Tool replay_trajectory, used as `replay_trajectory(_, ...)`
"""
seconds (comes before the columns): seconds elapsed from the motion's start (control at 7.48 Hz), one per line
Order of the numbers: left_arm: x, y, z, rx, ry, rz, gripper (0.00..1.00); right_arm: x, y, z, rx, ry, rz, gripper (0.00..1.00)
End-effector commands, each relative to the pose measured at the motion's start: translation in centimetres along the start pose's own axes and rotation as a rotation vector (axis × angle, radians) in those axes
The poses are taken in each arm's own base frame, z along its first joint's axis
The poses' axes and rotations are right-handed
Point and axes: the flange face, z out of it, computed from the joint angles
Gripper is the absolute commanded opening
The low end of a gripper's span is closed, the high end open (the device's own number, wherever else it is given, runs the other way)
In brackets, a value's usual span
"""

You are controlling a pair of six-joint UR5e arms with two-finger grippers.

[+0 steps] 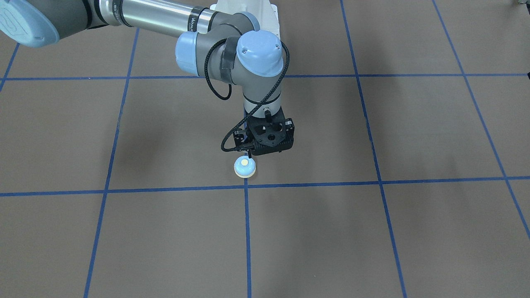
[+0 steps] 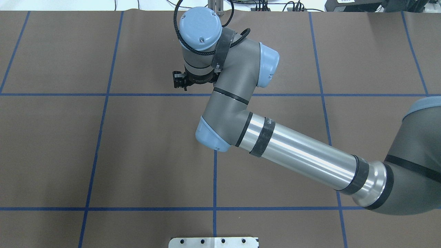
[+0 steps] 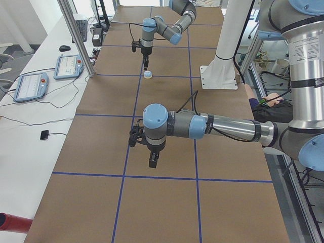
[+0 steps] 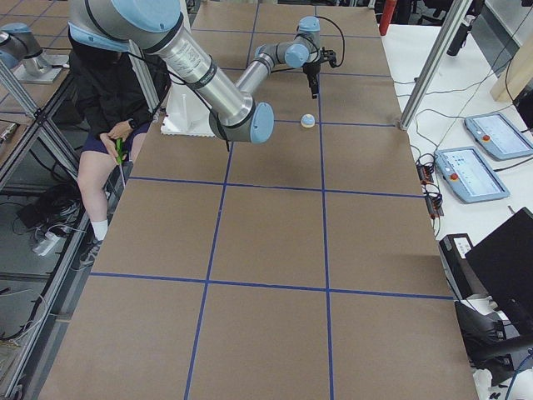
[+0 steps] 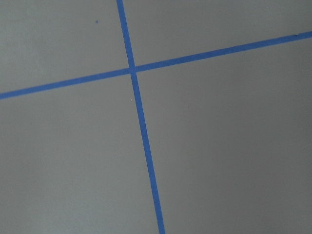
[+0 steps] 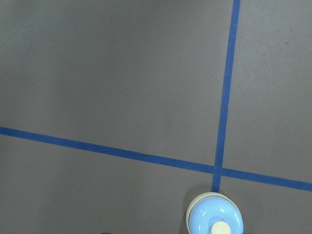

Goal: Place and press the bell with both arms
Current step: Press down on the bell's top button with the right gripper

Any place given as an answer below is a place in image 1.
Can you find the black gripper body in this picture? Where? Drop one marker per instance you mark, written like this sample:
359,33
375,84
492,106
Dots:
289,126

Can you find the small blue white bell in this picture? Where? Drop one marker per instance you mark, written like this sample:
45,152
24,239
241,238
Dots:
245,167

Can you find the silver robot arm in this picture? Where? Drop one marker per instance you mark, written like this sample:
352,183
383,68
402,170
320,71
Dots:
226,48

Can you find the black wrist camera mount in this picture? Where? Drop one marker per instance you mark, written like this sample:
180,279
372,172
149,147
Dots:
265,139

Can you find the white pedestal column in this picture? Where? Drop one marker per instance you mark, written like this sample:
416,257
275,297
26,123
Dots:
264,11

